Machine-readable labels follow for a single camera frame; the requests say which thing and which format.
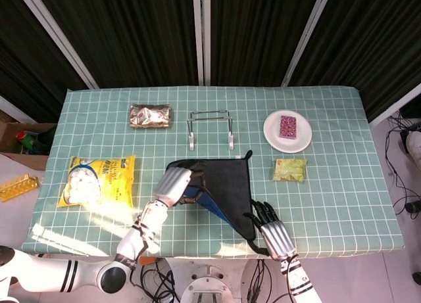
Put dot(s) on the white round plate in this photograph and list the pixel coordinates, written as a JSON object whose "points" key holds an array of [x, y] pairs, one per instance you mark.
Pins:
{"points": [[273, 135]]}

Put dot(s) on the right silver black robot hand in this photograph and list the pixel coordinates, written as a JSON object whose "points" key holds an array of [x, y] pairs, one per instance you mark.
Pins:
{"points": [[276, 232]]}

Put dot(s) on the black pleated curtain panel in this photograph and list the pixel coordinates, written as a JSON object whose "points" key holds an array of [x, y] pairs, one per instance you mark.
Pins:
{"points": [[256, 33], [371, 40], [29, 60], [131, 33]]}

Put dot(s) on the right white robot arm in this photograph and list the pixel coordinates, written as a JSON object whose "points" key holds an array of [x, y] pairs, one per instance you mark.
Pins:
{"points": [[301, 280]]}

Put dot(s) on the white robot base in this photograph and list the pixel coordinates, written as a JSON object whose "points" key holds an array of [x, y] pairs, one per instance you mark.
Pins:
{"points": [[207, 283]]}

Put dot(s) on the black and blue cloth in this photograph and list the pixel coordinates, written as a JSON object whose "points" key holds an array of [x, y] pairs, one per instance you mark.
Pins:
{"points": [[230, 188]]}

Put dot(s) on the green checked tablecloth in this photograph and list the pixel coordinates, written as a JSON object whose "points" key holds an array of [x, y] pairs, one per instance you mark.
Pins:
{"points": [[329, 201]]}

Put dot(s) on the purple patterned sponge block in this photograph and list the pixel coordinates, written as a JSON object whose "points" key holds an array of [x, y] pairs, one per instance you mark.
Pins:
{"points": [[288, 127]]}

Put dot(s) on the white partition post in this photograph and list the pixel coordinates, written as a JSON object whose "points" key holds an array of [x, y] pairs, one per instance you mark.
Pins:
{"points": [[306, 37], [394, 106], [62, 40], [201, 37]]}

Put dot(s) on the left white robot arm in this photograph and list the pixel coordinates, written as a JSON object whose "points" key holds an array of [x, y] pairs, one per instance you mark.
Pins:
{"points": [[131, 244]]}

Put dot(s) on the yellow plastic rack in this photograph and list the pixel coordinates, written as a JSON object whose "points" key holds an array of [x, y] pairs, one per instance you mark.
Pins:
{"points": [[18, 188]]}

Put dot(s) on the green snack packet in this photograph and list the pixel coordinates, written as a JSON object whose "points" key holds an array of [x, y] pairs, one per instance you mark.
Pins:
{"points": [[290, 171]]}

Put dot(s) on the yellow snack bag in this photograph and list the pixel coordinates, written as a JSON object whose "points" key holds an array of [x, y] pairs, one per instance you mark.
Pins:
{"points": [[105, 181]]}

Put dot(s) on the brown cardboard box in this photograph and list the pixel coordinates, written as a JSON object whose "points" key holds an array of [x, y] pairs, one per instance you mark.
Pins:
{"points": [[13, 129]]}

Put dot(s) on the red green can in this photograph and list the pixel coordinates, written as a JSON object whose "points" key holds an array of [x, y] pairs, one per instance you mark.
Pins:
{"points": [[25, 140]]}

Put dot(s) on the gold foil snack package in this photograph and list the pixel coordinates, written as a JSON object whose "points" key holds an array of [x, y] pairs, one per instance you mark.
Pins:
{"points": [[151, 116]]}

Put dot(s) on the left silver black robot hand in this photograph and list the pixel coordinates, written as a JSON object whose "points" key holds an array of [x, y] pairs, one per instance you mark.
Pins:
{"points": [[172, 184]]}

